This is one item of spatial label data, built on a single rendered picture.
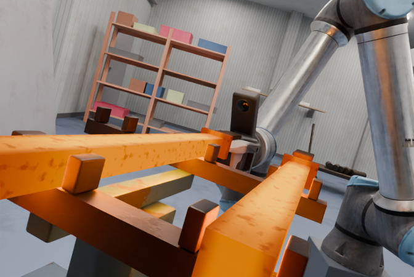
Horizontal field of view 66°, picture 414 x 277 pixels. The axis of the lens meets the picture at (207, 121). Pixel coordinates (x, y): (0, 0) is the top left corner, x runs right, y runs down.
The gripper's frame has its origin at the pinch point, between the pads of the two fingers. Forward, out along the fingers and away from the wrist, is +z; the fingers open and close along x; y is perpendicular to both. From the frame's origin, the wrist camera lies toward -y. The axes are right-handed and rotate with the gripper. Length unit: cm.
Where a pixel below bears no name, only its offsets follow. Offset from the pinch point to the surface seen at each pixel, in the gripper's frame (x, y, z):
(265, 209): -12.0, -0.9, 28.9
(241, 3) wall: 275, -271, -772
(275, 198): -12.1, -0.9, 25.8
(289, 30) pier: 135, -232, -795
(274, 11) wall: 189, -274, -799
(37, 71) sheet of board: 274, 16, -210
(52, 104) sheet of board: 274, 49, -239
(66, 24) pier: 342, -50, -297
